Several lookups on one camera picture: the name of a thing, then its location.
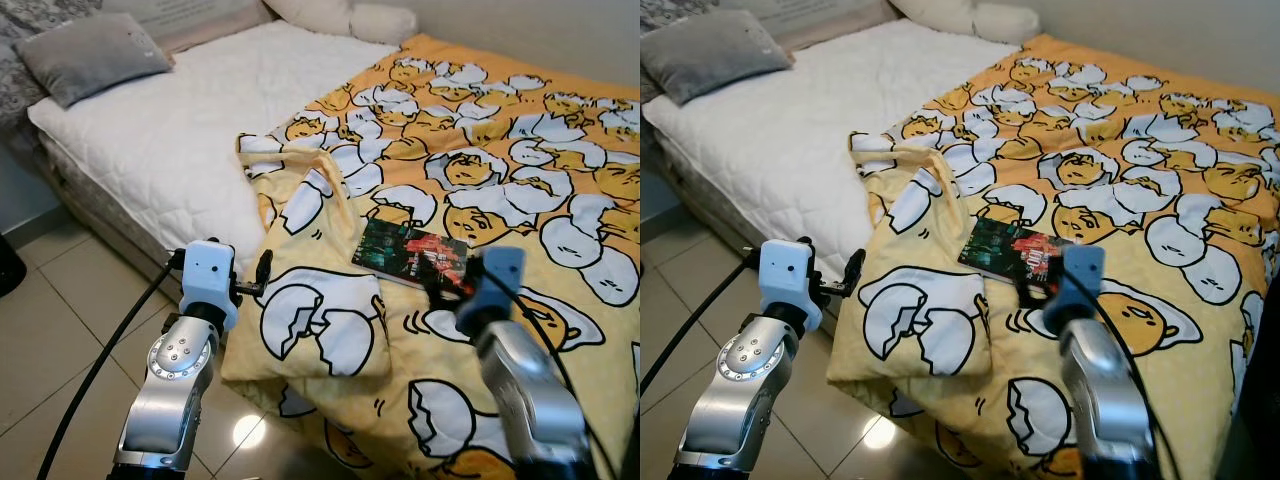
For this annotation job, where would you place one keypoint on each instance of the dark red and green book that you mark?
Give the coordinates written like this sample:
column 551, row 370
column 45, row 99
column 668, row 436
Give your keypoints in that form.
column 400, row 250
column 1000, row 250

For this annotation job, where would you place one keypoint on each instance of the orange cartoon egg blanket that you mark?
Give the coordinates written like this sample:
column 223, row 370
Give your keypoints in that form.
column 500, row 160
column 1120, row 160

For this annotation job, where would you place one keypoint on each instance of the grey rectangular pillow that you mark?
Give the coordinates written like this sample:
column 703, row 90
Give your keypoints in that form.
column 710, row 52
column 90, row 55

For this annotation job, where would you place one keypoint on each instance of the white quilted mattress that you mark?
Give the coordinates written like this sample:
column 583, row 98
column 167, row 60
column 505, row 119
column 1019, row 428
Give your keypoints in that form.
column 810, row 130
column 200, row 120

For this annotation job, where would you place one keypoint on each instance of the black object on floor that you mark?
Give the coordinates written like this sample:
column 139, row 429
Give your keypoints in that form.
column 10, row 265

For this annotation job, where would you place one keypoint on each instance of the dark furniture edge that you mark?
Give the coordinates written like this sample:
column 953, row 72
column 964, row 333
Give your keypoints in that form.
column 1262, row 400

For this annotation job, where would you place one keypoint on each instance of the large cream bolster cushion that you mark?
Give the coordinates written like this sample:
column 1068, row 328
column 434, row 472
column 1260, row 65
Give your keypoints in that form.
column 310, row 15
column 935, row 14

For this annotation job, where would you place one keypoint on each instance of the small cream bolster cushion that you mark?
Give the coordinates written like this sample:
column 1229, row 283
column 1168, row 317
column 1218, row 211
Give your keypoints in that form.
column 1010, row 22
column 385, row 23

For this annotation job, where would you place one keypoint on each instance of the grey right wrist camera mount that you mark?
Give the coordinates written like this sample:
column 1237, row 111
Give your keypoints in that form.
column 1078, row 285
column 495, row 285

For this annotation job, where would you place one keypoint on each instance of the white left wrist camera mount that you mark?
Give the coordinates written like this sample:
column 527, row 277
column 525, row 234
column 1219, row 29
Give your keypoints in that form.
column 788, row 280
column 208, row 280

